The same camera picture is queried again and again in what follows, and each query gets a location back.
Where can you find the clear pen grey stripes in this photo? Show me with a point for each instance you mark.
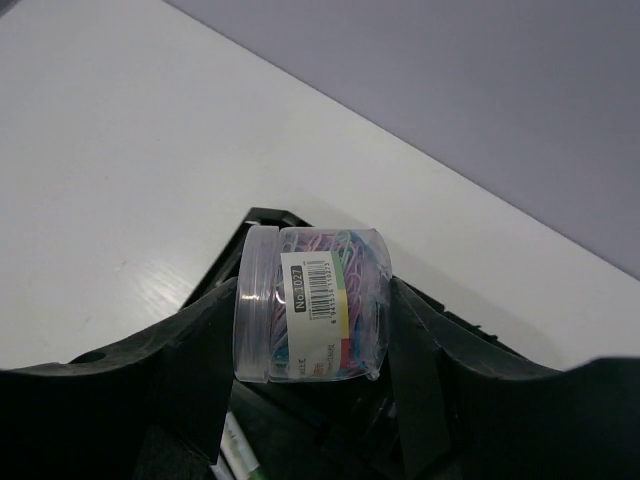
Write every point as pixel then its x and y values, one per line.
pixel 236 459

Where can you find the black four-compartment organizer tray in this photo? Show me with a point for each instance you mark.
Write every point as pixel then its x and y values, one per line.
pixel 333 430

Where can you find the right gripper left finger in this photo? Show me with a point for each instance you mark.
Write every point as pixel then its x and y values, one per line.
pixel 151 405

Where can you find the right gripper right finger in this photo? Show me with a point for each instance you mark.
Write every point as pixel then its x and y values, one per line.
pixel 468 409

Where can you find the silver tape roll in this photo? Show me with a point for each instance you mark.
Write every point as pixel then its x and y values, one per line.
pixel 312 305

